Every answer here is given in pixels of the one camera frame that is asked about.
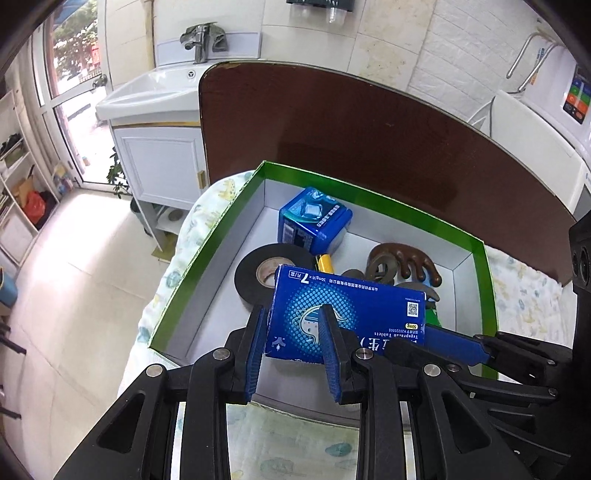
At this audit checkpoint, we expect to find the white sink basin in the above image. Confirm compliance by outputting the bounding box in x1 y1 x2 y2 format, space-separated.
94 66 209 126

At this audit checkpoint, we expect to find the white upper appliance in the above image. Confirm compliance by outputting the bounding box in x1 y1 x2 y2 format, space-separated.
531 45 591 139

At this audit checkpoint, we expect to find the grey-brown hair clip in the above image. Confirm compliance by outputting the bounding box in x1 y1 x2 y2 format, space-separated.
394 281 440 303

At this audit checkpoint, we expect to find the white storage shelf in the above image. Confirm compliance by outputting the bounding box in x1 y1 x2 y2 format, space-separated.
0 90 62 269

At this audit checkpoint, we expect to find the giraffe printed blanket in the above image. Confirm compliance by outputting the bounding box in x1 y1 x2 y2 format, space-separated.
121 168 574 480

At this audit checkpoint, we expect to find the brown table board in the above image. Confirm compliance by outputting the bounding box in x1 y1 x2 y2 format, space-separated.
198 61 591 288

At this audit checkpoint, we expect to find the blue medicine box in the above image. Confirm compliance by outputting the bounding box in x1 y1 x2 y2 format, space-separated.
264 265 428 366

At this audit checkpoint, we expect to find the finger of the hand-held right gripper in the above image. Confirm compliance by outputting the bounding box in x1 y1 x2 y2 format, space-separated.
422 323 574 385
384 344 562 409

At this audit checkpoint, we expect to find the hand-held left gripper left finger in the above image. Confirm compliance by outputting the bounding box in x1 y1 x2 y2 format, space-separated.
54 305 269 480

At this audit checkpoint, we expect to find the blue square plastic box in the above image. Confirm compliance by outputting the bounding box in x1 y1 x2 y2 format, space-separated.
278 186 354 256

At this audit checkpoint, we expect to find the blue floor bin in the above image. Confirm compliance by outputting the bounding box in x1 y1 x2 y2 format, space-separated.
0 267 19 306

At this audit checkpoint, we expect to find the green floor plant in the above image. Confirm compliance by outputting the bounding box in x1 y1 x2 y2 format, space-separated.
106 147 133 200

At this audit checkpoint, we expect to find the white sink cabinet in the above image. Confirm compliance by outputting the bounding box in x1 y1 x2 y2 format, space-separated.
110 122 209 251

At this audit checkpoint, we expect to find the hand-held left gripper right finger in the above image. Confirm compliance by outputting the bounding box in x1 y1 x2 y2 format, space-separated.
318 305 528 480

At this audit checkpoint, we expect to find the green cardboard box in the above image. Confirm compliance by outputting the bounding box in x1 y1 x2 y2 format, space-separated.
148 161 500 417

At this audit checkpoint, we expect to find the glass door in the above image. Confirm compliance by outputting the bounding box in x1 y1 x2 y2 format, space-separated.
25 0 112 186

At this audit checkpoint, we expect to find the small green box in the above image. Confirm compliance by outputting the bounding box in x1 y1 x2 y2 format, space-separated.
424 301 445 329

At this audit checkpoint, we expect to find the metal purifier spout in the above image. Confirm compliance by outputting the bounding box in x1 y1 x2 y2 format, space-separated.
505 31 565 92

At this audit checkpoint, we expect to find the metal sink faucet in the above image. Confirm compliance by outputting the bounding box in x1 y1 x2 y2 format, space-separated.
180 24 228 65

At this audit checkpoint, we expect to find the brown wooden comb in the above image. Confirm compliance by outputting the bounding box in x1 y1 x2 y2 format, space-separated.
364 242 443 289

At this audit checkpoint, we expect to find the white water purifier with screen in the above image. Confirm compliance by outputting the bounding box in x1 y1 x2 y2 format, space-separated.
488 89 591 223

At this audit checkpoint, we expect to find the black tape roll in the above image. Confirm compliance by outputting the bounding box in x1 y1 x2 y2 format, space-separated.
234 244 315 309

